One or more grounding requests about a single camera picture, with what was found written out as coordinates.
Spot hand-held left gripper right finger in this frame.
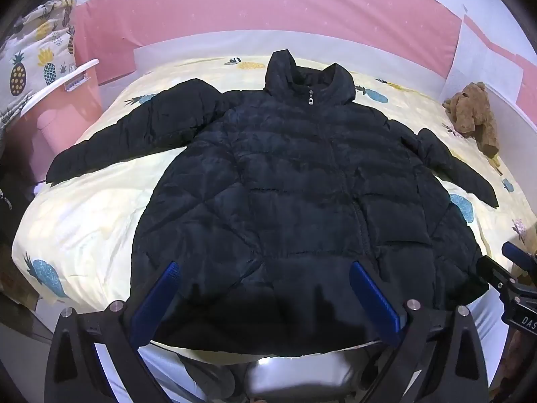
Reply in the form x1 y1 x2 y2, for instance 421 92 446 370
349 260 490 403

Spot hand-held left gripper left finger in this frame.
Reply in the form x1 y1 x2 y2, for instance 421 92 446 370
44 260 181 403

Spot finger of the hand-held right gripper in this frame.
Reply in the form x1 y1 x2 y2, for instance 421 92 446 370
501 241 537 268
475 255 537 300

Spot black puffer jacket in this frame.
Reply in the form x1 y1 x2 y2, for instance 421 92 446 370
45 49 500 357

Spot yellow pineapple print bedsheet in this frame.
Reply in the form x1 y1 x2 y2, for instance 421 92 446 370
12 55 537 359

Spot brown teddy bear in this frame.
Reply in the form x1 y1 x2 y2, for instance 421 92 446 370
442 82 500 159

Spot white padded headboard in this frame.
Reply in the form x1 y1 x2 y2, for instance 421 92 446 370
133 36 451 90

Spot white pineapple print cloth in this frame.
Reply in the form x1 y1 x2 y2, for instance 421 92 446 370
0 0 79 135

